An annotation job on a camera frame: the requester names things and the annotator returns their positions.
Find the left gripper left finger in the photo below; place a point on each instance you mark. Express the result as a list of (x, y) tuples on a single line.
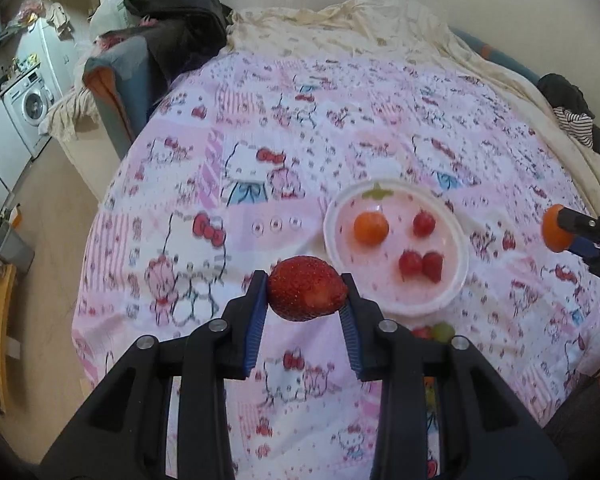
[(245, 317)]

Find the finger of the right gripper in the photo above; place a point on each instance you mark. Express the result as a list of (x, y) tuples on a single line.
[(583, 248), (576, 223)]

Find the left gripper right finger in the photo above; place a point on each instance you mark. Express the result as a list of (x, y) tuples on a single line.
[(359, 319)]

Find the large red strawberry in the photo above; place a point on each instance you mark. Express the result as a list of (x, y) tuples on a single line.
[(302, 288)]

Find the small orange tangerine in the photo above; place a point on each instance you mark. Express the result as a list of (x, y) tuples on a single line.
[(370, 228)]

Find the green grape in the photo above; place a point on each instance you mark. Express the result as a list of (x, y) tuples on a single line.
[(442, 332)]

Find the pink strawberry pattern plate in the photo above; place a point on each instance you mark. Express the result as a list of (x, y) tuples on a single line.
[(375, 268)]

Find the striped dark clothing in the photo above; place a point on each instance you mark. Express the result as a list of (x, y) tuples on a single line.
[(573, 114)]

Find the pink Hello Kitty bedsheet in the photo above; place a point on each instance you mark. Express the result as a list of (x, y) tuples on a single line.
[(427, 184)]

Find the blue orange cushion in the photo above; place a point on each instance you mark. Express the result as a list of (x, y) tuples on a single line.
[(119, 80)]

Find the black clothing pile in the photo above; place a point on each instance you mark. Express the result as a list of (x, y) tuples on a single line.
[(180, 35)]

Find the white washing machine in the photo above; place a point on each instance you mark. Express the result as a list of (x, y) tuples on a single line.
[(46, 62)]

